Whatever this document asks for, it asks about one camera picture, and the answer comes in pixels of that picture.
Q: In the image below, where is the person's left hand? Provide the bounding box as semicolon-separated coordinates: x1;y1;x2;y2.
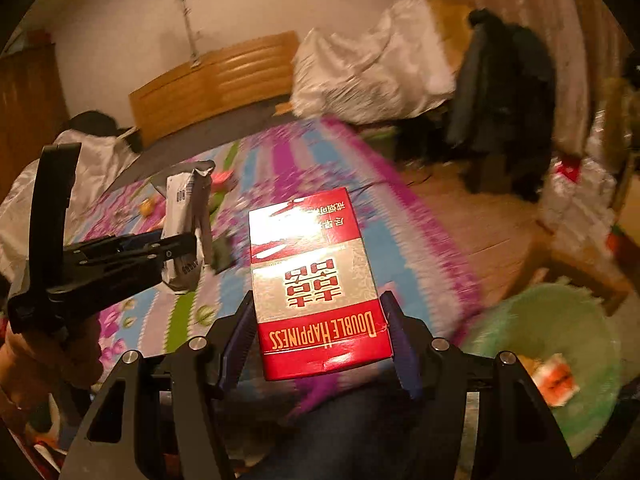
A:
1;315;103;431

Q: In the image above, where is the silver satin pillow left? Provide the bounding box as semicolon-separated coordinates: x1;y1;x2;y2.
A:
1;129;138;282

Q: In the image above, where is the wooden headboard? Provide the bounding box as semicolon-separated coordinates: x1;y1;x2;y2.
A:
129;30;299;148

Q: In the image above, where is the green lined trash bin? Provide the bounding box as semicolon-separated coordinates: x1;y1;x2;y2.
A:
461;283;622;456

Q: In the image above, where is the pink patterned curtain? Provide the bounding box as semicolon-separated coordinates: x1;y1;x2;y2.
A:
459;0;632;156

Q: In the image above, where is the colourful striped bedsheet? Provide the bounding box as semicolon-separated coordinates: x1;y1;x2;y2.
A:
100;118;480;414

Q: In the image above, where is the red Double Happiness cigarette box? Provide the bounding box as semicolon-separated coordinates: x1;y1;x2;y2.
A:
248;188;393;382

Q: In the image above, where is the silver satin quilt right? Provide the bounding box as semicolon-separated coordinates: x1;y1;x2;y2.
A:
290;0;456;125

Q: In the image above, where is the white carton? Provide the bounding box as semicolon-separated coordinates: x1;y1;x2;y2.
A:
162;160;215;294

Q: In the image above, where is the orange white wrapper in bin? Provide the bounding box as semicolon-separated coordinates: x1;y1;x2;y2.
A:
518;353;580;408

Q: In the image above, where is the golden foil wrapper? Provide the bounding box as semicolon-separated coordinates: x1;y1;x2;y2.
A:
139;197;155;218

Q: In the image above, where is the dark jacket on chair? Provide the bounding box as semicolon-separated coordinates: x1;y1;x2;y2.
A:
447;9;555;203

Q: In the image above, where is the dark wooden wardrobe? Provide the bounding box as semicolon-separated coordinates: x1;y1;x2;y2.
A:
0;44;70;196

